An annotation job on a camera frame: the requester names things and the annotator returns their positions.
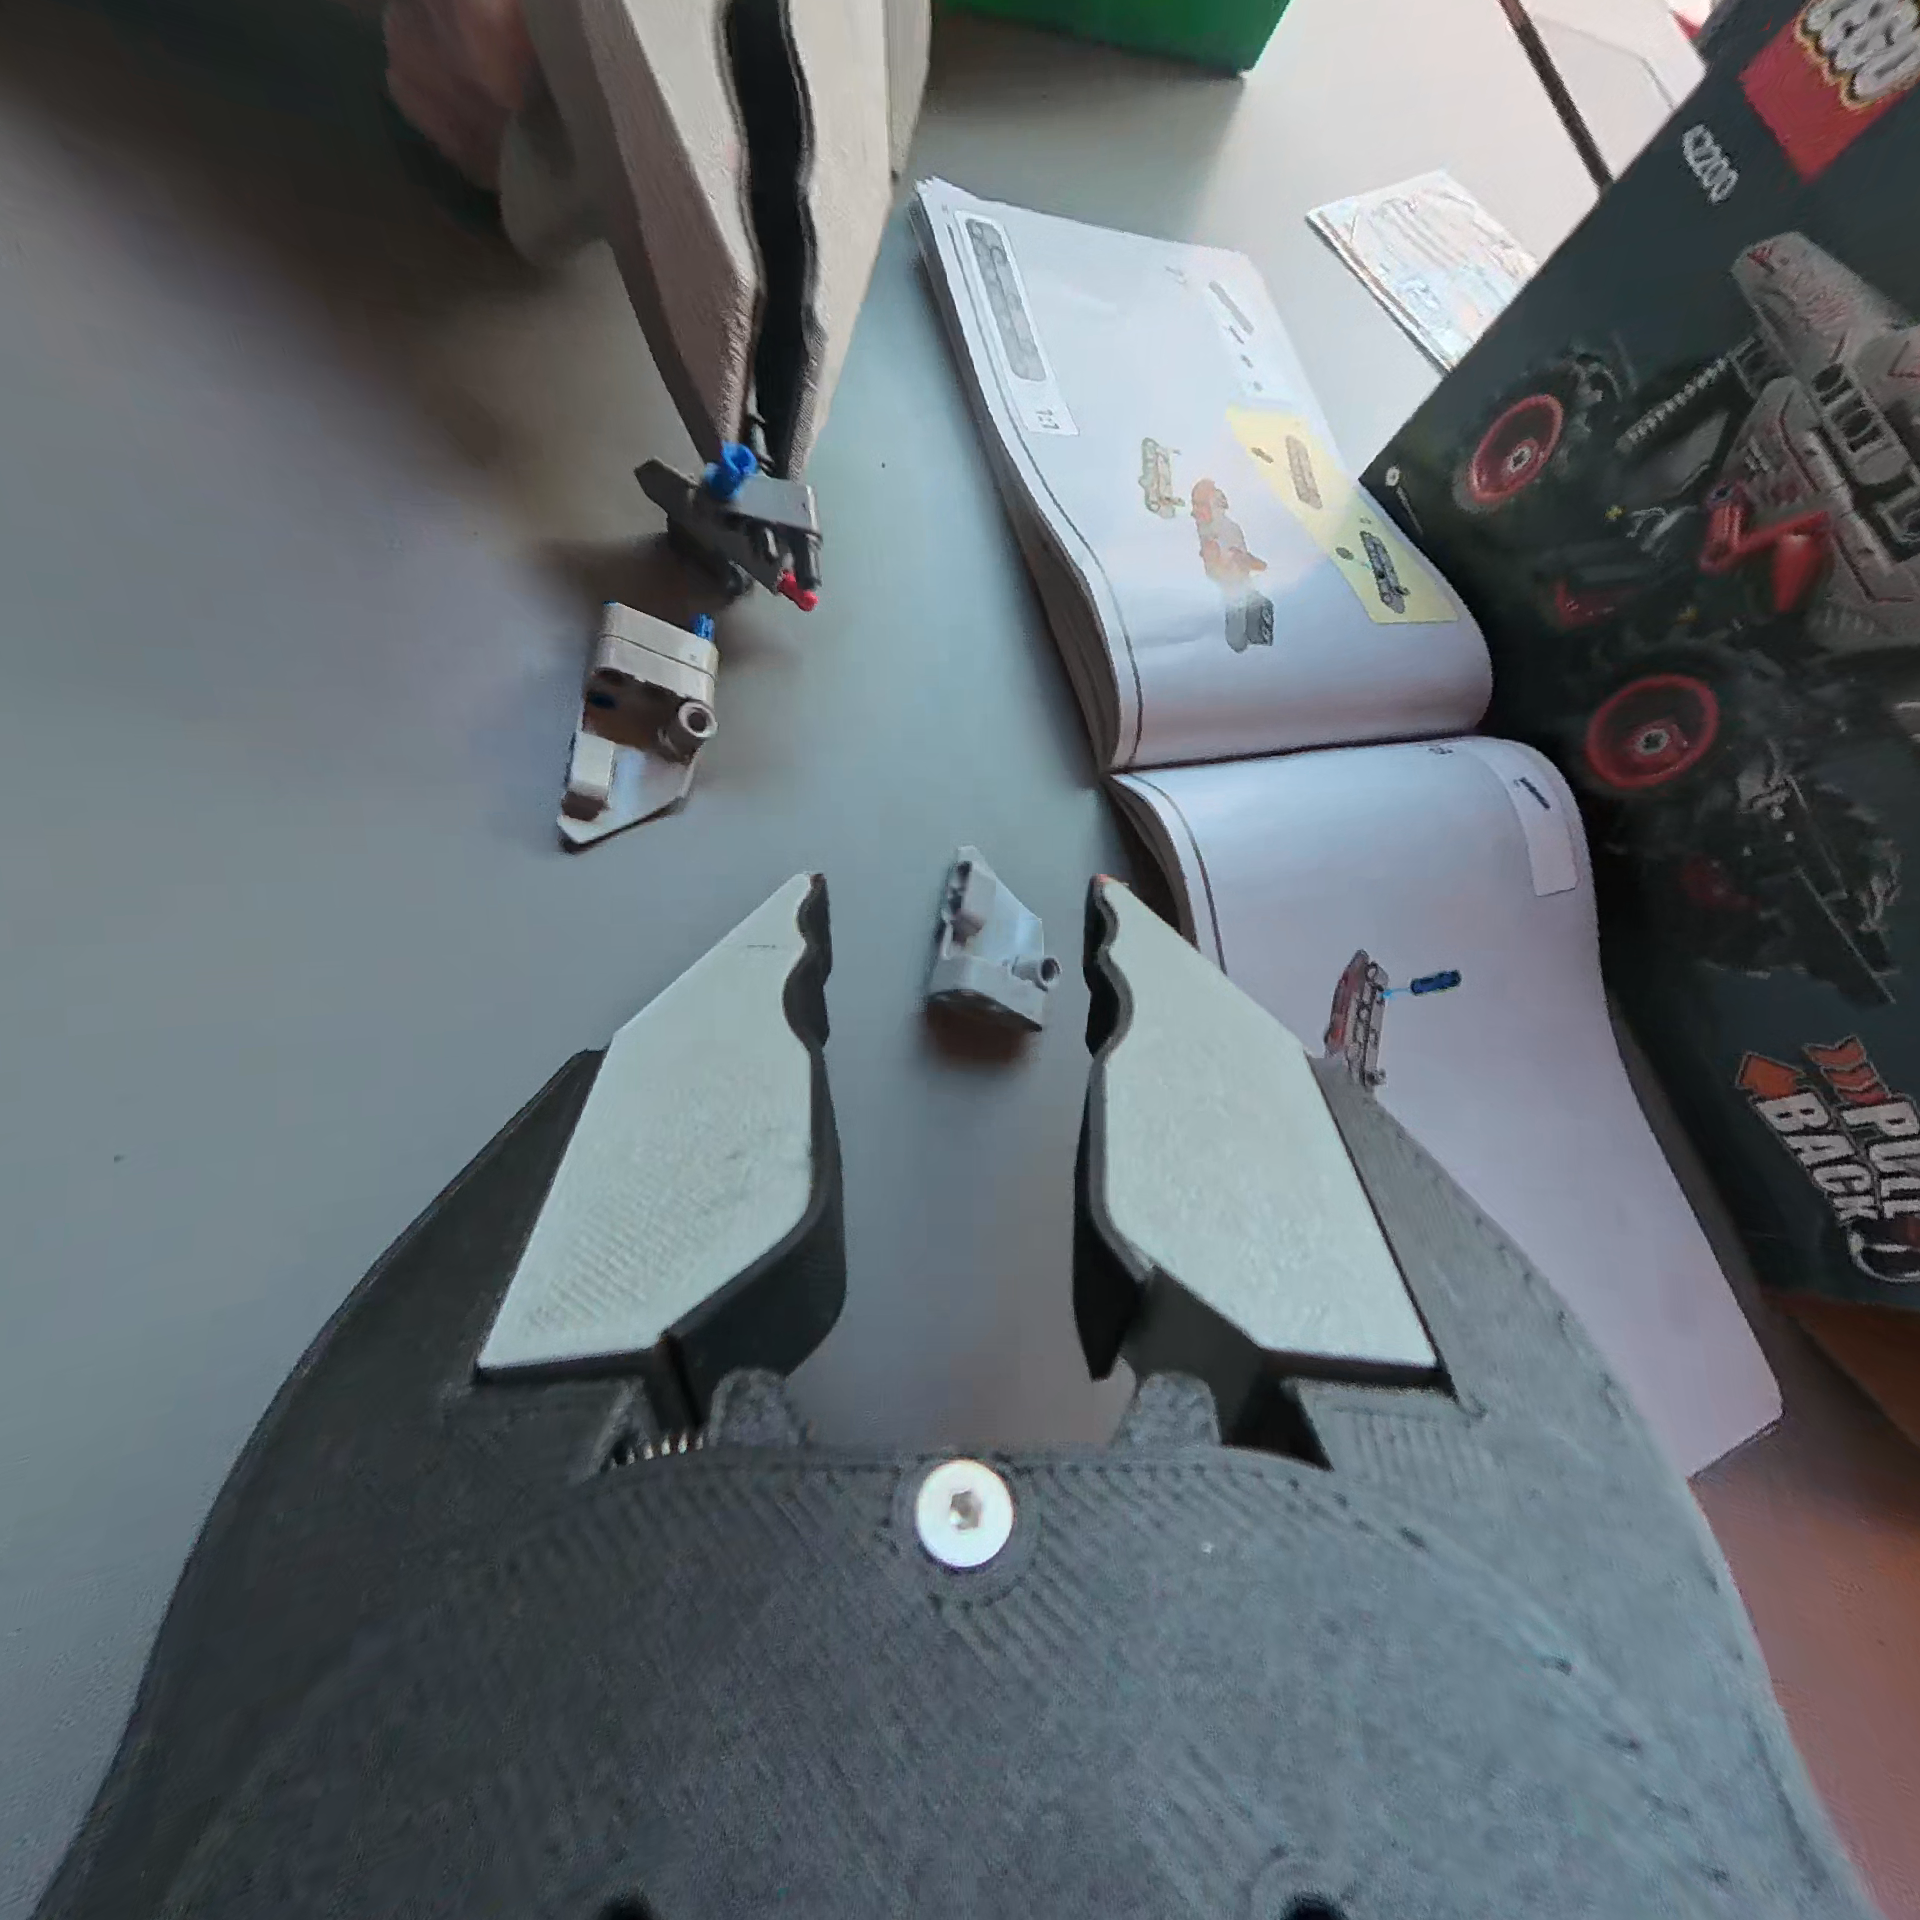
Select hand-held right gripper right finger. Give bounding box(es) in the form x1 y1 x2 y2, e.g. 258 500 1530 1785
1077 877 1449 1443

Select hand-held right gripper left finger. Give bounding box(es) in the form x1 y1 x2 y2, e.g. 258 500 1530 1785
477 873 848 1421

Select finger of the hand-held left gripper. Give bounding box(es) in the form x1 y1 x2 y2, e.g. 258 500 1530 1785
504 0 763 455
772 0 935 469

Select grey lego panel piece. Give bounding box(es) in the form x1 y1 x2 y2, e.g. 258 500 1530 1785
921 841 1065 1037

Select dark grey lego assembly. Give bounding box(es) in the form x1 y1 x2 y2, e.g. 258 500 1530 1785
635 442 827 616

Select open lego instruction booklet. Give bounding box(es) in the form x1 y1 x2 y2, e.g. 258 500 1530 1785
911 176 1785 1479

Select light grey lego assembly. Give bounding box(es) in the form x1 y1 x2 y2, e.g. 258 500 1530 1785
558 600 721 856

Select black lego set box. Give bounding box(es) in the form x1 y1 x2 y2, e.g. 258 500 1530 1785
1361 0 1920 1320

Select person's left hand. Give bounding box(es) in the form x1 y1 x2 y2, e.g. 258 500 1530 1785
379 0 530 203

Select green plastic bin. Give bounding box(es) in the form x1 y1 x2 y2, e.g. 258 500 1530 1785
941 0 1295 77

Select white sticker sheet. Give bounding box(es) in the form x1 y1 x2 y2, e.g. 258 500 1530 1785
1308 168 1544 371

